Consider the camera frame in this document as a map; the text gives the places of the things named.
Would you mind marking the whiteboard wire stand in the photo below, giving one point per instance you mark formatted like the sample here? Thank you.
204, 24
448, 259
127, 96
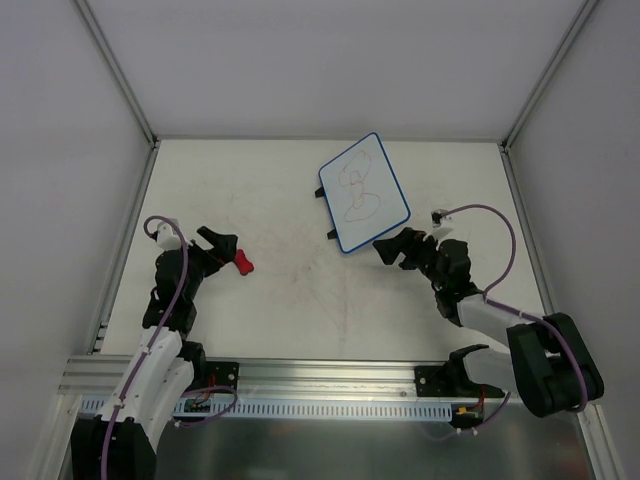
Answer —
325, 212

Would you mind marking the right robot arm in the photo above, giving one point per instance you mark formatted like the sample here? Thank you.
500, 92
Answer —
545, 361

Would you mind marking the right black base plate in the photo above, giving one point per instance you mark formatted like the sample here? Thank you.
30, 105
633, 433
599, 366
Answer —
431, 381

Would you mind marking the slotted cable duct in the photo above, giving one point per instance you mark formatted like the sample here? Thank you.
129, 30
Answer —
301, 409

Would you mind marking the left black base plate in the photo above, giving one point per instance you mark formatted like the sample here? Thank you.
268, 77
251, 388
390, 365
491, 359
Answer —
221, 373

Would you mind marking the aluminium frame post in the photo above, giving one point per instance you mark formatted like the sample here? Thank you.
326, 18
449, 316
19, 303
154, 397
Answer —
577, 24
115, 70

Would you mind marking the red bone-shaped eraser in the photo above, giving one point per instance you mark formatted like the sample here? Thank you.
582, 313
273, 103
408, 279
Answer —
242, 263

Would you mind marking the right aluminium frame post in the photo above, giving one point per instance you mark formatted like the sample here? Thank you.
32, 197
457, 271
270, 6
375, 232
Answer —
577, 24

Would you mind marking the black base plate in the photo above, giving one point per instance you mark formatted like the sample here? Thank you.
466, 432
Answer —
431, 381
221, 373

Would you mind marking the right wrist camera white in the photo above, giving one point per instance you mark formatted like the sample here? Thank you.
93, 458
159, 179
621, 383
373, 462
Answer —
441, 225

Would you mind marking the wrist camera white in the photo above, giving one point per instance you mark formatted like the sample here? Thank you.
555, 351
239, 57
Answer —
166, 237
441, 225

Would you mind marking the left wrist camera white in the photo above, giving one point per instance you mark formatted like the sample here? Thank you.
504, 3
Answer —
166, 237

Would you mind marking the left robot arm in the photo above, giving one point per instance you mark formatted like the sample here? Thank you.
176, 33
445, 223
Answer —
121, 440

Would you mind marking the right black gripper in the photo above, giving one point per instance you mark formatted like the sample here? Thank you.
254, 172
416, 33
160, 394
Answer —
417, 248

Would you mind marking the left aluminium frame post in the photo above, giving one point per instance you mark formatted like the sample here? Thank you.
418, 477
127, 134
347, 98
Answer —
115, 70

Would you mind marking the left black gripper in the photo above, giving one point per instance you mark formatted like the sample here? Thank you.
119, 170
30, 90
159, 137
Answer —
209, 256

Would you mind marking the blue framed whiteboard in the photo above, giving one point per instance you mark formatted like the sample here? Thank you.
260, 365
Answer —
363, 194

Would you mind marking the aluminium mounting rail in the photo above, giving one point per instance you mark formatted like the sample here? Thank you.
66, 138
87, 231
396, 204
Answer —
275, 378

